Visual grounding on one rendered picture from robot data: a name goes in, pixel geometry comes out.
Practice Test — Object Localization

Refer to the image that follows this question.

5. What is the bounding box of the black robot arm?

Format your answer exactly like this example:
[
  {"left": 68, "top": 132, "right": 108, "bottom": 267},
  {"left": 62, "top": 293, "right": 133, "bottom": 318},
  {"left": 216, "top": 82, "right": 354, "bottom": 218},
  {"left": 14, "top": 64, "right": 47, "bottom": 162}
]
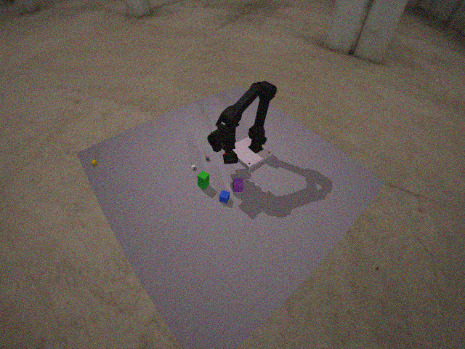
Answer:
[{"left": 207, "top": 81, "right": 277, "bottom": 153}]

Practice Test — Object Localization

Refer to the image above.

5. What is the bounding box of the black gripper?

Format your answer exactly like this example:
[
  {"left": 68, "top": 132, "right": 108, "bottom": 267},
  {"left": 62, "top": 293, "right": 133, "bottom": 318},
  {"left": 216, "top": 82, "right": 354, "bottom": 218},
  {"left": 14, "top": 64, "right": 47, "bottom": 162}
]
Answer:
[{"left": 223, "top": 138, "right": 238, "bottom": 164}]

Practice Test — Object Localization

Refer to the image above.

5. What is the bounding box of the green block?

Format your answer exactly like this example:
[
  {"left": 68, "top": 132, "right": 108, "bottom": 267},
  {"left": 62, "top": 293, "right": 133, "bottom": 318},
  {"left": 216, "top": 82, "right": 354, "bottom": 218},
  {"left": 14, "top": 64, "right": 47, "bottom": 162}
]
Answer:
[
  {"left": 198, "top": 171, "right": 209, "bottom": 185},
  {"left": 198, "top": 181, "right": 209, "bottom": 190}
]

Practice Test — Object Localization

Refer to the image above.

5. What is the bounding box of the blue block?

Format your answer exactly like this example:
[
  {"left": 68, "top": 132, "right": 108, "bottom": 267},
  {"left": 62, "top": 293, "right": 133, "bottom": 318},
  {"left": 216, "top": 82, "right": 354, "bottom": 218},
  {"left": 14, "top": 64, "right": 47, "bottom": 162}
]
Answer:
[{"left": 219, "top": 190, "right": 230, "bottom": 204}]

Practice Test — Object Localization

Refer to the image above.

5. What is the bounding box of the purple block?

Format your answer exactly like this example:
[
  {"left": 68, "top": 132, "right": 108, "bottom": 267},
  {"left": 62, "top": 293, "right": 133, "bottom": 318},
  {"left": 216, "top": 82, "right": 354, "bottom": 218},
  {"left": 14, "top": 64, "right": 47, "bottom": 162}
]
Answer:
[{"left": 232, "top": 178, "right": 243, "bottom": 192}]

